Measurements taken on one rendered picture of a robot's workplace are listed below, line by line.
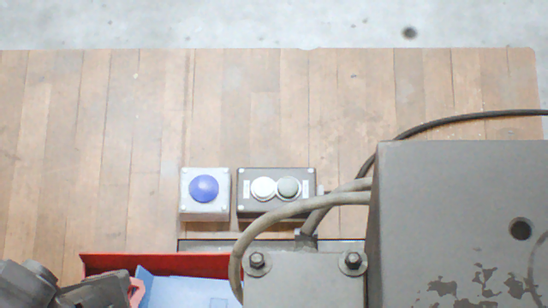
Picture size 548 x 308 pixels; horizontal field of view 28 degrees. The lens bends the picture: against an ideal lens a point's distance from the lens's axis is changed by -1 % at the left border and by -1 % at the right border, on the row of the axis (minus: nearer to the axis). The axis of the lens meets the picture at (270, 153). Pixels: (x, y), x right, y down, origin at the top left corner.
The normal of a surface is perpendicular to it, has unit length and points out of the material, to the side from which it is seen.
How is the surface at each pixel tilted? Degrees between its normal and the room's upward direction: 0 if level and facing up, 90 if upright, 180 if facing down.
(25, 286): 28
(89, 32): 0
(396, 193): 0
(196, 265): 90
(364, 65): 0
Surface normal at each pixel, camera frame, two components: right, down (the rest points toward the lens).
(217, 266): -0.01, 0.90
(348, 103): -0.04, -0.44
